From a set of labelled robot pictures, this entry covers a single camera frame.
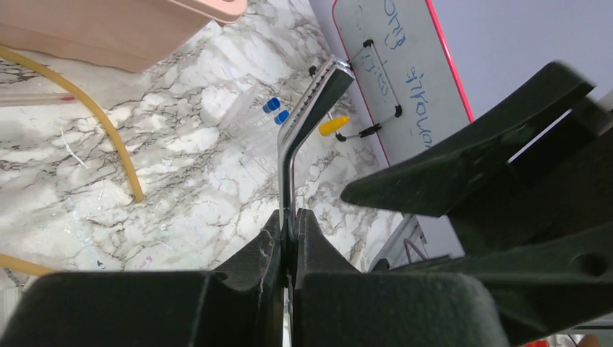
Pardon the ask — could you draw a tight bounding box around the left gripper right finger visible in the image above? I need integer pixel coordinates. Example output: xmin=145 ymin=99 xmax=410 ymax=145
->
xmin=291 ymin=209 xmax=509 ymax=346

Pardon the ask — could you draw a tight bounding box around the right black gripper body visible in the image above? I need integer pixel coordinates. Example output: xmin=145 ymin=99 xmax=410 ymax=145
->
xmin=401 ymin=100 xmax=612 ymax=345

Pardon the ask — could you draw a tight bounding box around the pink plastic bin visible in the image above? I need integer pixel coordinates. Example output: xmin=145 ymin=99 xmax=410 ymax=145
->
xmin=1 ymin=0 xmax=247 ymax=73

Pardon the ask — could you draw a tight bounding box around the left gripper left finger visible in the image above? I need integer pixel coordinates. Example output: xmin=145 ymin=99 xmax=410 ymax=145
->
xmin=1 ymin=213 xmax=283 ymax=346

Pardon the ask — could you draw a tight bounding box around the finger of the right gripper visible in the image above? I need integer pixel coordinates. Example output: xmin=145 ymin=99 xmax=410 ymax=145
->
xmin=340 ymin=61 xmax=594 ymax=217

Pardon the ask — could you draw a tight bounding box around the glass thermometer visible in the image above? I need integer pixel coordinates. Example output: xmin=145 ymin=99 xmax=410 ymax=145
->
xmin=1 ymin=93 xmax=78 ymax=107

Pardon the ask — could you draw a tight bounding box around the yellow rubber tube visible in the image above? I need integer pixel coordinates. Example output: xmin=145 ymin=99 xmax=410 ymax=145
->
xmin=1 ymin=48 xmax=146 ymax=274

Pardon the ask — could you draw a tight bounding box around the pink framed whiteboard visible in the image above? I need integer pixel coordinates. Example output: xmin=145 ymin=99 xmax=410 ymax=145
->
xmin=332 ymin=0 xmax=474 ymax=167

